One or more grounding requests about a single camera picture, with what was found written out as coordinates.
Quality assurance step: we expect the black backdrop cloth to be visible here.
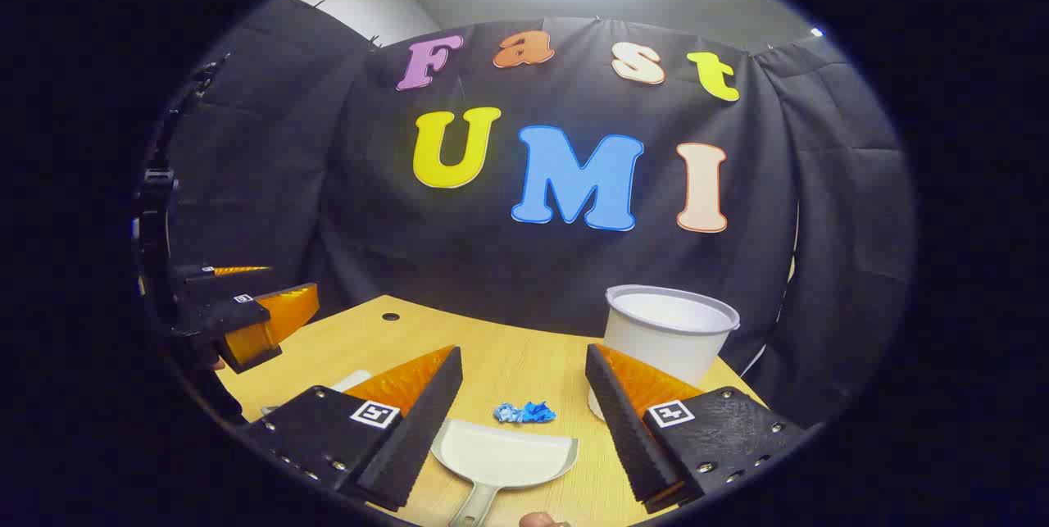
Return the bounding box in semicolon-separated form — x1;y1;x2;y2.
168;0;917;429

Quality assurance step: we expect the grey dustpan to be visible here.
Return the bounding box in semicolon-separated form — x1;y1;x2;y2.
430;417;580;527

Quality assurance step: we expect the white garbage bin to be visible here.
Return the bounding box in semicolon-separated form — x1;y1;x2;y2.
588;284;741;421

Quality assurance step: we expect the small grey broom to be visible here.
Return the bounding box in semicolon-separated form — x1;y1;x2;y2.
261;370;374;417

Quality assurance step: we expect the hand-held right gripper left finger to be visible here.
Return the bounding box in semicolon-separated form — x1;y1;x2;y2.
244;345;465;513

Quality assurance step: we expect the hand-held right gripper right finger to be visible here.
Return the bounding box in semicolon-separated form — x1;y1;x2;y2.
584;343;811;516

